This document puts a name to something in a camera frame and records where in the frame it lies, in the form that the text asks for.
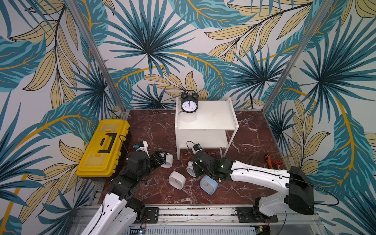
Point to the black twin-bell alarm clock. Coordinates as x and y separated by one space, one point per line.
189 101

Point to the white square alarm clock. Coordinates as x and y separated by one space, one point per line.
177 180

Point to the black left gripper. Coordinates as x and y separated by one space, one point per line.
156 156

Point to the light blue square clock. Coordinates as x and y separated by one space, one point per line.
208 185

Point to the white two-tier shelf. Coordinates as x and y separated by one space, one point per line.
214 125

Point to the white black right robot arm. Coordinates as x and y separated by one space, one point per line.
293 189

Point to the aluminium corner post right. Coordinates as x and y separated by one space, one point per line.
316 21

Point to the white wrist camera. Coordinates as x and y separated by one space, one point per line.
142 146
196 147

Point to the white twin-bell alarm clock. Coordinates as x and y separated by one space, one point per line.
168 160

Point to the yellow black toolbox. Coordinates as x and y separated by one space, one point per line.
105 154

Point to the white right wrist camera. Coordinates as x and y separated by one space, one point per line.
196 147

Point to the aluminium corner post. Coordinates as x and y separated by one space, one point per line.
316 21
93 48

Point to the aluminium corner post left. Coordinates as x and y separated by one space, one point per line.
93 48

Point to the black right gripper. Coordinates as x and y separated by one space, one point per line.
197 164

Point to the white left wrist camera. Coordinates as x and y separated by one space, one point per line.
142 146

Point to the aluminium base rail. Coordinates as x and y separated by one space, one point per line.
158 219

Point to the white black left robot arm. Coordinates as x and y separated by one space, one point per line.
119 208

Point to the red handled pliers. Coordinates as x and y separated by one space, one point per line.
277 164

